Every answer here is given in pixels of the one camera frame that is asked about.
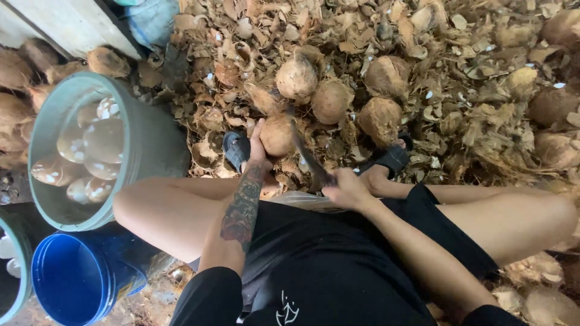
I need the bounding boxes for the person's left hand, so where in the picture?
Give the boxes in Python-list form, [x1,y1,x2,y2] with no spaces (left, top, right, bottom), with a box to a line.
[248,119,276,176]

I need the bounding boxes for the person's right hand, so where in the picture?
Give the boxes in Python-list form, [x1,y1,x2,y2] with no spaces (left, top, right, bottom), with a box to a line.
[321,168,379,212]

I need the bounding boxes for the dark machete knife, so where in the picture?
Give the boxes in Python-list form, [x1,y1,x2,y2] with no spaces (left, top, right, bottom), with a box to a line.
[286,108,338,188]

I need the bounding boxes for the brown husked coconut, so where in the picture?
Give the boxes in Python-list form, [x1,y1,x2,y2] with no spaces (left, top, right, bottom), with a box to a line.
[527,87,580,128]
[357,97,403,148]
[522,287,580,326]
[541,8,580,49]
[534,131,580,171]
[365,55,412,98]
[311,79,354,125]
[259,114,297,158]
[275,54,319,104]

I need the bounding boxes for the clear plastic sheet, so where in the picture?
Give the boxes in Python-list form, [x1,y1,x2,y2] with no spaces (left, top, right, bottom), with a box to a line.
[270,190,347,214]

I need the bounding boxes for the black right sandal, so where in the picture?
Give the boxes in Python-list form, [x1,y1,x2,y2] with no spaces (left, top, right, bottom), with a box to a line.
[356,133,414,180]

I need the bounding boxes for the black sandal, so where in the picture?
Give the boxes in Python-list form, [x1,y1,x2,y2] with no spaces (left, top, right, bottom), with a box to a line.
[356,133,414,180]
[221,130,253,174]

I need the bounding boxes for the black left sandal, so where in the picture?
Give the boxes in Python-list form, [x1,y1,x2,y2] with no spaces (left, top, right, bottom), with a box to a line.
[221,130,253,174]

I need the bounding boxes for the black shirt with white logo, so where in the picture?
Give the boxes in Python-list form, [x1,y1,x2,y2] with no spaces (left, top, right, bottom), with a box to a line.
[169,254,528,326]

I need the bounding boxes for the black shorts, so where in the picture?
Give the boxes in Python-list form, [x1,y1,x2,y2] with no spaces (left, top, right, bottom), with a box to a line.
[251,182,500,290]

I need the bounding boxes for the person's left leg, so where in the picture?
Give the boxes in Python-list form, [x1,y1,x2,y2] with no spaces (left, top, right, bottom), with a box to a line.
[112,159,282,264]

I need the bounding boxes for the person's leg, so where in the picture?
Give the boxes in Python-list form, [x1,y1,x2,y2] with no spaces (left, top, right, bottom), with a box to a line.
[360,139,580,269]
[112,159,282,264]

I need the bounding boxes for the heap of coconut husk scraps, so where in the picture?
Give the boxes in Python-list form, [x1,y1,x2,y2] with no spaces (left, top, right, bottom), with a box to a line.
[131,0,580,326]

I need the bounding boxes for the person's right leg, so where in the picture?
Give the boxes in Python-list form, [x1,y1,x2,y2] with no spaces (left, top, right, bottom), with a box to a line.
[360,139,580,269]

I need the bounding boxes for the grey-green plastic bucket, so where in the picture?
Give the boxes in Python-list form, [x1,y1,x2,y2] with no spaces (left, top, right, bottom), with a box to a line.
[0,202,57,325]
[27,71,191,232]

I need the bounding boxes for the group of peeled white coconuts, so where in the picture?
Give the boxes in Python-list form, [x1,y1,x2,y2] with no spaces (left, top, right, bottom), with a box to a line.
[31,96,126,205]

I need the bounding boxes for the blue and white sack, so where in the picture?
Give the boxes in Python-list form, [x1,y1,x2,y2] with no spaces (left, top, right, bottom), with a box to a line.
[112,0,180,50]

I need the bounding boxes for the blue plastic bucket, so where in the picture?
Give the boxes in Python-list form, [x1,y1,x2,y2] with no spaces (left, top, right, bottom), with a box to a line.
[31,221,176,326]

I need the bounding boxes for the pale wooden board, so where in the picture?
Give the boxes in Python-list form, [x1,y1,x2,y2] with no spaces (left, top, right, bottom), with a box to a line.
[0,0,147,61]

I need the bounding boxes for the heap of hairy coconuts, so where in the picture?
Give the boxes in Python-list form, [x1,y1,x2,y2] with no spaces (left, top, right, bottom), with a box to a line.
[0,38,132,169]

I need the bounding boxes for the white coconut pieces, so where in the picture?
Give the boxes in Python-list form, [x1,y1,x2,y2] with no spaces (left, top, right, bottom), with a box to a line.
[0,235,22,280]

